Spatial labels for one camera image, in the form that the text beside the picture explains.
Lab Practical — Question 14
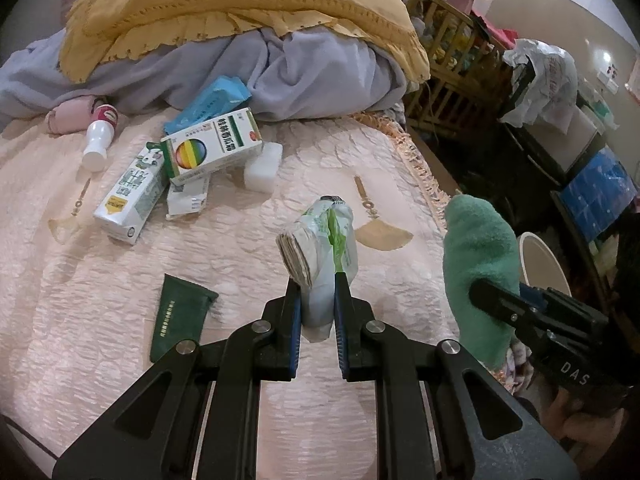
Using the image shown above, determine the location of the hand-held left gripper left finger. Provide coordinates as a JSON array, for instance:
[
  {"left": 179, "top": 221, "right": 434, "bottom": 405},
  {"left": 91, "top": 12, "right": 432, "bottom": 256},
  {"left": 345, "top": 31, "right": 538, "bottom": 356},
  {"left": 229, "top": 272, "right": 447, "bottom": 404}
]
[{"left": 52, "top": 277, "right": 303, "bottom": 480}]

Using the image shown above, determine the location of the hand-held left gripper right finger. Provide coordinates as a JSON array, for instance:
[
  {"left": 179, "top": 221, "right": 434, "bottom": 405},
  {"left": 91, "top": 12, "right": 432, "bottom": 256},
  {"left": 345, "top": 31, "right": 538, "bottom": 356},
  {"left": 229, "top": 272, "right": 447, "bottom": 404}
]
[{"left": 332, "top": 271, "right": 583, "bottom": 480}]

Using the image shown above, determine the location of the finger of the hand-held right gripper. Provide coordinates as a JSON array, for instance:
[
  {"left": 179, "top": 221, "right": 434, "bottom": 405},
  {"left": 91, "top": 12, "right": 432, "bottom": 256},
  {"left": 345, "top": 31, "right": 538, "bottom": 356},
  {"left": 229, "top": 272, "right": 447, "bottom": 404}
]
[
  {"left": 469, "top": 279, "right": 538, "bottom": 333},
  {"left": 519, "top": 283, "right": 552, "bottom": 307}
]

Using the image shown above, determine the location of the cream plastic bucket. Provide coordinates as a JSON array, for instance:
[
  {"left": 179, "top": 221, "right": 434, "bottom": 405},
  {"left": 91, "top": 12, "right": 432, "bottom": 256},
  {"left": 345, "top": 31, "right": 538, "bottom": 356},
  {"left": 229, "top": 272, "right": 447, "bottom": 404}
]
[{"left": 517, "top": 231, "right": 573, "bottom": 306}]

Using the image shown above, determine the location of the green fuzzy sock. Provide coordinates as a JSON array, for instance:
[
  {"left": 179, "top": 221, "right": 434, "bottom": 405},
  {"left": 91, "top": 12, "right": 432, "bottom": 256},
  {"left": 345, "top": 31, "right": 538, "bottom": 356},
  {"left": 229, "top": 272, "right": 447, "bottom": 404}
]
[{"left": 442, "top": 195, "right": 521, "bottom": 368}]

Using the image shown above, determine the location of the white green printed wrapper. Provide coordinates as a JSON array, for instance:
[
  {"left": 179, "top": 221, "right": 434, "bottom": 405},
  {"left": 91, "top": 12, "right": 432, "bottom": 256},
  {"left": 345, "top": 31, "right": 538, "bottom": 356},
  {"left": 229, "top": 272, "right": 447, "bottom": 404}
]
[{"left": 276, "top": 195, "right": 358, "bottom": 345}]

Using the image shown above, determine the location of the white green medicine box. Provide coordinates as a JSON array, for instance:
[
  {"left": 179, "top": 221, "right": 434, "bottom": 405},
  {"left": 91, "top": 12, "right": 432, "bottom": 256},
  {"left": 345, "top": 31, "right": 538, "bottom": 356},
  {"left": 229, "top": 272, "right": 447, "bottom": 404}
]
[{"left": 93, "top": 141, "right": 170, "bottom": 246}]

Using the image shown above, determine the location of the blue wipes packet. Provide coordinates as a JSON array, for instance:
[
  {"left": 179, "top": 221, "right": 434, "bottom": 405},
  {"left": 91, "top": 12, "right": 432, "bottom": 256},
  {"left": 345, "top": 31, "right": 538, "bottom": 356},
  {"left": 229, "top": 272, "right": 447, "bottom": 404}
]
[{"left": 164, "top": 76, "right": 252, "bottom": 136}]

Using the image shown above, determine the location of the person's right hand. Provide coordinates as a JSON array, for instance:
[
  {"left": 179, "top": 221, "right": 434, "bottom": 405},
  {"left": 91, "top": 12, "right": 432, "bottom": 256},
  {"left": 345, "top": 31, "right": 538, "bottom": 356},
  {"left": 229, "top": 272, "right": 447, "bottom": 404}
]
[{"left": 542, "top": 387, "right": 628, "bottom": 448}]

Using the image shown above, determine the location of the dark green tube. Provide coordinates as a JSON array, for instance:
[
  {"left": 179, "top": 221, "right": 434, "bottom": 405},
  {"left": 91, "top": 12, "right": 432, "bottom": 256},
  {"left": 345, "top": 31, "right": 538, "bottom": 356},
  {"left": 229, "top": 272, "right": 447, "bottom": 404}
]
[{"left": 150, "top": 274, "right": 220, "bottom": 363}]

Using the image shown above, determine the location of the blue tissue pack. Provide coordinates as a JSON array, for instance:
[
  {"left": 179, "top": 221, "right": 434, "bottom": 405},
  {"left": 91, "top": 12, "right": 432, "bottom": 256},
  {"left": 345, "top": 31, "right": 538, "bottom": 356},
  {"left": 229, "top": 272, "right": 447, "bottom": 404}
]
[{"left": 557, "top": 147, "right": 640, "bottom": 244}]

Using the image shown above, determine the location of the white box rainbow circle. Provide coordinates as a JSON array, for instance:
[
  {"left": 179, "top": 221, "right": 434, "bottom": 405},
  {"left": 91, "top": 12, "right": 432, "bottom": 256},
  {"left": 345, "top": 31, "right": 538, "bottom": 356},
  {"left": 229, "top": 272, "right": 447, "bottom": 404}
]
[{"left": 160, "top": 107, "right": 264, "bottom": 187}]

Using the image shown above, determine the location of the white plastic bag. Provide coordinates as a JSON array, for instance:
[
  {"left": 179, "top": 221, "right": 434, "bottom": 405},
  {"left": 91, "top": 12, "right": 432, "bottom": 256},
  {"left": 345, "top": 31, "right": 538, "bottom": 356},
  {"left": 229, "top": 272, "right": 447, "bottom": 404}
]
[{"left": 500, "top": 39, "right": 581, "bottom": 133}]

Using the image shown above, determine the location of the wooden baby crib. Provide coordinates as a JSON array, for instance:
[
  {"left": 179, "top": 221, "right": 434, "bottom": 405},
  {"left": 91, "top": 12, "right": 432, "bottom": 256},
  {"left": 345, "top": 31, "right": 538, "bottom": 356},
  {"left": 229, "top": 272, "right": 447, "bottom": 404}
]
[{"left": 390, "top": 0, "right": 512, "bottom": 142}]

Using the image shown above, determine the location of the lavender blanket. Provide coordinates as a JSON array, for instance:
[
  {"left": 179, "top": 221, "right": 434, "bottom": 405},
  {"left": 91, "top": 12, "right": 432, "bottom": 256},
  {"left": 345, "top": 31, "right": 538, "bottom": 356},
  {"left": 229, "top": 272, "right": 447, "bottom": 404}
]
[{"left": 0, "top": 25, "right": 410, "bottom": 128}]

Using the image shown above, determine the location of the white bottle magenta label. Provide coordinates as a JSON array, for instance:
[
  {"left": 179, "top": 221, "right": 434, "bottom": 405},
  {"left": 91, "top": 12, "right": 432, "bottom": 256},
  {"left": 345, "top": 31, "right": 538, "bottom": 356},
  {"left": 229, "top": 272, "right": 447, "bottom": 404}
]
[{"left": 81, "top": 104, "right": 120, "bottom": 172}]

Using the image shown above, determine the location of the pink bottle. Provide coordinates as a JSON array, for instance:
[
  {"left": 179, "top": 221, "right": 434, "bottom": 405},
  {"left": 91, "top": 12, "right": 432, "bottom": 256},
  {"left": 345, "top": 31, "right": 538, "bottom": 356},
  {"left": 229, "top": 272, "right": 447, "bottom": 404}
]
[{"left": 45, "top": 96, "right": 108, "bottom": 135}]

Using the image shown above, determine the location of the yellow frilled pillow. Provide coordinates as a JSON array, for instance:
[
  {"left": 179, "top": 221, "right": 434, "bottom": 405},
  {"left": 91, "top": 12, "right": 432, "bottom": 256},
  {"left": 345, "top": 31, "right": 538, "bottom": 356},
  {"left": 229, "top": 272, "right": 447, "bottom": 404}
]
[{"left": 59, "top": 0, "right": 432, "bottom": 87}]

